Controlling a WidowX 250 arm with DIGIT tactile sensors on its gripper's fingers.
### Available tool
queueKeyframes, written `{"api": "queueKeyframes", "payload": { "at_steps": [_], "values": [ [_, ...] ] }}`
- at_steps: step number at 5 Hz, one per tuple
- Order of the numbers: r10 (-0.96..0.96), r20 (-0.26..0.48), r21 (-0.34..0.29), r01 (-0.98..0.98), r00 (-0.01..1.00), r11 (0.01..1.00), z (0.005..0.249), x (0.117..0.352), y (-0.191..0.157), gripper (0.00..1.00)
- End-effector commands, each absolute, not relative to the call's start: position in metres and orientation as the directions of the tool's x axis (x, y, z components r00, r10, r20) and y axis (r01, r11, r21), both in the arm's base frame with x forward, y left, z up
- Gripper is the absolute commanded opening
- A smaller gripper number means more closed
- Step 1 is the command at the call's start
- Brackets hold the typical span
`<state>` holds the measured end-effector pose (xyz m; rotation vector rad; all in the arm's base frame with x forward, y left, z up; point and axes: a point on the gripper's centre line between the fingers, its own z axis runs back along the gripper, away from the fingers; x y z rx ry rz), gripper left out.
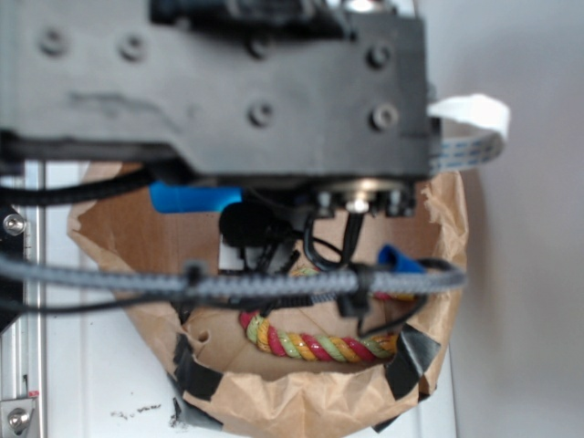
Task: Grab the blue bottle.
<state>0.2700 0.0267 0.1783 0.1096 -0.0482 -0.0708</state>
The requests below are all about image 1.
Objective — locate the brown paper bag bin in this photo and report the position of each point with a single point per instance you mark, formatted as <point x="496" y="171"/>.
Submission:
<point x="217" y="371"/>

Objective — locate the multicolour twisted rope toy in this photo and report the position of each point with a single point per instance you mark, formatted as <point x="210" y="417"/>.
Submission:
<point x="320" y="348"/>

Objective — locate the metal corner bracket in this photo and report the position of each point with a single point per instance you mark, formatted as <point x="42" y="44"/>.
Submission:
<point x="19" y="418"/>

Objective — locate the blue cable tape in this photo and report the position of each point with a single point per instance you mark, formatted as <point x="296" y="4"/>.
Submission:
<point x="398" y="262"/>

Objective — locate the white plastic tray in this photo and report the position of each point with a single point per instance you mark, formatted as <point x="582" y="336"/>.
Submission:
<point x="119" y="375"/>

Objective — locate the black mounting bracket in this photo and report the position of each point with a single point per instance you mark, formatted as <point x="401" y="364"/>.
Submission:
<point x="13" y="227"/>

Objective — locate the blue plastic bottle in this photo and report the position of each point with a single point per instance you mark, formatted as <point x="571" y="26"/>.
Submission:
<point x="168" y="199"/>

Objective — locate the aluminium frame rail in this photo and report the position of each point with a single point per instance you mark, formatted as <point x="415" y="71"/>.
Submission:
<point x="23" y="345"/>

